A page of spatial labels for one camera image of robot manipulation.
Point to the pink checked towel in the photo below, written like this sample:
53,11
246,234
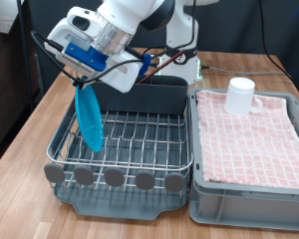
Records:
249,139

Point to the grey plastic crate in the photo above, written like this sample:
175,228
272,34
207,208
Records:
249,209

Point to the brown wooden spoon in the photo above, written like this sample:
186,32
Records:
159,68

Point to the dark cabinet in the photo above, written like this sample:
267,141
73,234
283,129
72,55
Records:
3,83

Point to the black metal post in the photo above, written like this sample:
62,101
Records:
23,49

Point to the light grey panel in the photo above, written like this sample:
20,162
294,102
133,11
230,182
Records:
3,15

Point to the blue plate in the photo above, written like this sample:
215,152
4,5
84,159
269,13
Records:
89,122

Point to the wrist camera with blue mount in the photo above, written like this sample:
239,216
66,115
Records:
83,56

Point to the metal dish rack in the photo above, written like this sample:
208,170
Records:
106,202

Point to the white mug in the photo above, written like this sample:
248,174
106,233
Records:
238,99

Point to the dark grey utensil holder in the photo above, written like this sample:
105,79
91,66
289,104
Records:
156,96

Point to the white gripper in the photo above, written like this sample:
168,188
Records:
123,81

